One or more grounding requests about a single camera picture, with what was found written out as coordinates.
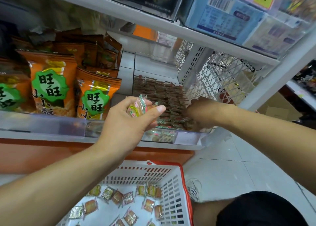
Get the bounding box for person's right hand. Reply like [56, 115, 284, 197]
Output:
[185, 96, 234, 131]

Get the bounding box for person's left hand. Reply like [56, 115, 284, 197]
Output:
[94, 96, 167, 157]

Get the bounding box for bundle of snack packets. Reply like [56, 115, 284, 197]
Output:
[127, 94, 158, 119]

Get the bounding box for row of small snack packets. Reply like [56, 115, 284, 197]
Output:
[132, 75, 194, 144]

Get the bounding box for white basket with red rim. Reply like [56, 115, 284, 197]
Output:
[55, 160, 194, 226]

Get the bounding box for pile of small snack packets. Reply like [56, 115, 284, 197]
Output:
[69, 183, 166, 226]

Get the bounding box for white metal shelf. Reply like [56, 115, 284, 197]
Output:
[0, 0, 316, 151]

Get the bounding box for person's left forearm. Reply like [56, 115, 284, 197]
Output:
[0, 144, 112, 226]

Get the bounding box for person's right forearm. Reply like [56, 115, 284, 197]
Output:
[226, 107, 316, 194]

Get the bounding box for person's right shoe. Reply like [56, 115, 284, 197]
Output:
[185, 178, 203, 203]

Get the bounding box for clear plastic shelf front guard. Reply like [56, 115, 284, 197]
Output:
[0, 111, 107, 139]

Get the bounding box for orange shelf base panel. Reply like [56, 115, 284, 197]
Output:
[0, 138, 196, 175]

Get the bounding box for person's right leg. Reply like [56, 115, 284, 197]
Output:
[193, 198, 235, 226]

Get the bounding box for person's black shorts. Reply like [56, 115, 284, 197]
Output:
[216, 190, 309, 226]

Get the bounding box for white perforated side panel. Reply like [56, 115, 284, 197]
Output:
[175, 38, 267, 105]

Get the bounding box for brown cardboard box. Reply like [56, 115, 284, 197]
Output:
[258, 90, 303, 122]

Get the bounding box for group of orange snack bags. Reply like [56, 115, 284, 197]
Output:
[0, 28, 123, 120]

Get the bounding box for blue product box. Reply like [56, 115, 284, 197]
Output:
[185, 0, 267, 45]

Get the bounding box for white product box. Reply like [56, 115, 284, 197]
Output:
[244, 13, 316, 60]

